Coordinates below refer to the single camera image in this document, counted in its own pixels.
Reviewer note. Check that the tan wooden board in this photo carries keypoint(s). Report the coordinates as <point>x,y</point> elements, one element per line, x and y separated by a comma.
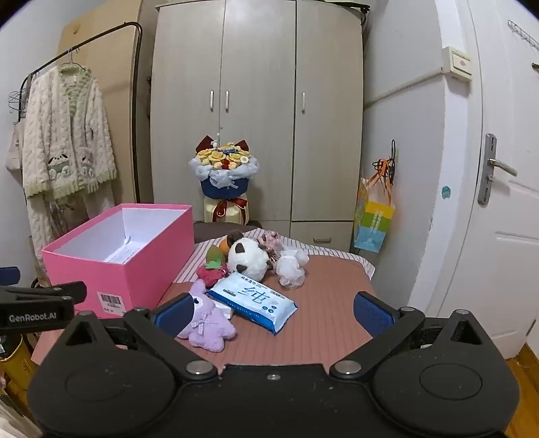
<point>105,50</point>

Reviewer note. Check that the yellow black container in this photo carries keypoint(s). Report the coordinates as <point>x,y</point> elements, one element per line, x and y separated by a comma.
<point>17,362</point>

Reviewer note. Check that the red strawberry plush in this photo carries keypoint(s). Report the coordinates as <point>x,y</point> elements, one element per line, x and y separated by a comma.
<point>210,274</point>

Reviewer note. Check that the beige wardrobe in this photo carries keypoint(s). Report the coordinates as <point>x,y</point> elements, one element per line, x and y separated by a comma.
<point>261,126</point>

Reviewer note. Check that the pink cardboard box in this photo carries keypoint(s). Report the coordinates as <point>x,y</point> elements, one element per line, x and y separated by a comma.
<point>139,273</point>

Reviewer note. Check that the beige canvas tote bag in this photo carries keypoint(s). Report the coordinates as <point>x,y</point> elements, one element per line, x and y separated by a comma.
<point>13,151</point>

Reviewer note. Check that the flower bouquet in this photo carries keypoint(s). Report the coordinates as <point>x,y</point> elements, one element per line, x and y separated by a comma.
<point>223,185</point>

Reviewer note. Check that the colourful paper gift bag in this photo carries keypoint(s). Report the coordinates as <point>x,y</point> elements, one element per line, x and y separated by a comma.
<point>372,223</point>

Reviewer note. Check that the green plush ball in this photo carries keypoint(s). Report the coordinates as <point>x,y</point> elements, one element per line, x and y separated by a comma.
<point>214,255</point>

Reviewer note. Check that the white door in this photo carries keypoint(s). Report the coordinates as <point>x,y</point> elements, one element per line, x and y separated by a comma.
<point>505,252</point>

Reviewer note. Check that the blue white wet wipes pack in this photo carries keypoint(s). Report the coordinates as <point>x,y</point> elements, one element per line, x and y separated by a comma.
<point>252,301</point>

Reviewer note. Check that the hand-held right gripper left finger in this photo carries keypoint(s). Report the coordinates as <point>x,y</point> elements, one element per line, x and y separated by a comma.
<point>172,313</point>

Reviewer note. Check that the cream green fluffy robe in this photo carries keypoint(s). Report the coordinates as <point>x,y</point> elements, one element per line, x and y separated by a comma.
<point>63,139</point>

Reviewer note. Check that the purple teddy bear plush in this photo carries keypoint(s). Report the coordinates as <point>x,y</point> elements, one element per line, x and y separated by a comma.
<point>210,326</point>

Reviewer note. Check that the white panda plush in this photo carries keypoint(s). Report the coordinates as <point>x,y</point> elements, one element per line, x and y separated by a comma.
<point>250,259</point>

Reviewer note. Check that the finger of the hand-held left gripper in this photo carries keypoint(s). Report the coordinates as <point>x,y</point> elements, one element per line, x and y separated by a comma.
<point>9,276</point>
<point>50,292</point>

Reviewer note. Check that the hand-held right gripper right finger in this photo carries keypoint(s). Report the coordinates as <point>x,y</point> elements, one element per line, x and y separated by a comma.
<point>370,313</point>

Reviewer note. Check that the orange plush ball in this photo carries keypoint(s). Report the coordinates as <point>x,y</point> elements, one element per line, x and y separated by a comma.
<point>223,248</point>

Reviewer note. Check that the white wall hook rack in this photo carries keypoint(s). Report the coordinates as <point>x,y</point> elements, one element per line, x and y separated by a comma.
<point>520,30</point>

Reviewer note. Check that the blue round sticker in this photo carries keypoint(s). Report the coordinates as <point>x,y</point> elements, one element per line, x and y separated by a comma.
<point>445,192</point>

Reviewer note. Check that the black clothes rack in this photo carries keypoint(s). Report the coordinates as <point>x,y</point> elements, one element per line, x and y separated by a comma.
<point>137,84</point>

